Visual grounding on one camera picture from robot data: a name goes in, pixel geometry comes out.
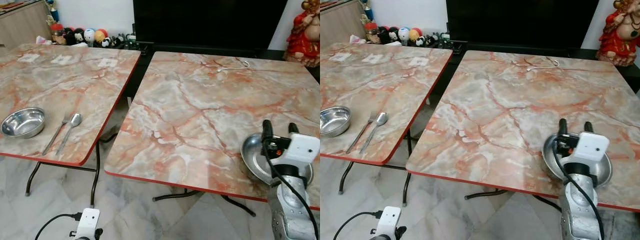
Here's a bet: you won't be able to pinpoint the steel round plate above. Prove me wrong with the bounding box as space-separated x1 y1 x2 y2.
241 133 315 187
542 132 614 187

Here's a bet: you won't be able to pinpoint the steel round bowl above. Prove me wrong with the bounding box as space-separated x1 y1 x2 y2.
1 107 46 139
320 106 352 138

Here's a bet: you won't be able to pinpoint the black curved table legs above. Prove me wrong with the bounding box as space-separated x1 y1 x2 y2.
25 131 119 209
338 127 432 207

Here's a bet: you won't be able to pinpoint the steel fork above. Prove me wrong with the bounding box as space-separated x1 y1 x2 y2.
346 111 377 154
42 113 71 156

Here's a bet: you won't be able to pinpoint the black low table legs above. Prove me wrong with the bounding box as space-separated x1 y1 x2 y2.
152 187 257 218
463 188 563 214

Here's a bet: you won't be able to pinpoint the steel spoon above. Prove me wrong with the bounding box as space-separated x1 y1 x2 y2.
359 112 389 154
55 113 83 156

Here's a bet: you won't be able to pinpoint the red robed statue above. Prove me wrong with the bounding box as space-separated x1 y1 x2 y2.
284 0 321 68
595 0 640 67

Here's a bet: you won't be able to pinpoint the black flat television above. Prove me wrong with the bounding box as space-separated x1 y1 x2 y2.
446 0 600 50
132 0 290 51

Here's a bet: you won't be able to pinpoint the light wooden cabinet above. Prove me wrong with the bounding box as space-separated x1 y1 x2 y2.
320 0 368 46
0 0 54 49

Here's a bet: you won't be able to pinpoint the red lidded jar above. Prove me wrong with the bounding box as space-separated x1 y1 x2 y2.
50 23 66 46
363 21 379 44

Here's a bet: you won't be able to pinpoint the blue gold figurine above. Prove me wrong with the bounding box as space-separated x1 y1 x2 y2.
44 0 59 26
360 0 374 24

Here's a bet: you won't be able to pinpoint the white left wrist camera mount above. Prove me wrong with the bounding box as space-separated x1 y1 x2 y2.
74 207 101 240
375 206 403 239

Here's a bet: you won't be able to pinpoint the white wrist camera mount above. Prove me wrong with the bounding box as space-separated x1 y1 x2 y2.
564 131 611 166
375 206 403 239
74 207 101 240
272 132 321 167

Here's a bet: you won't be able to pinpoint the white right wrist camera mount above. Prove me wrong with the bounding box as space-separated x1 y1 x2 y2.
272 132 321 167
564 131 611 166

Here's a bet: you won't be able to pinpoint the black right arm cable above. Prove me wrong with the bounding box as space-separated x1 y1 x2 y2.
552 140 600 240
261 141 320 240

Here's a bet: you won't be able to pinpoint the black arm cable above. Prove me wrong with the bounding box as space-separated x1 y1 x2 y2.
552 140 600 240
34 212 84 240
333 211 384 240
261 141 320 240

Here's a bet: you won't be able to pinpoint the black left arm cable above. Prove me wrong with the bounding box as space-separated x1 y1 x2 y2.
333 211 384 240
34 212 84 240

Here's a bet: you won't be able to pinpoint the thin white cord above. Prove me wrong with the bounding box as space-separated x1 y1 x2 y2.
524 56 560 72
216 58 250 73

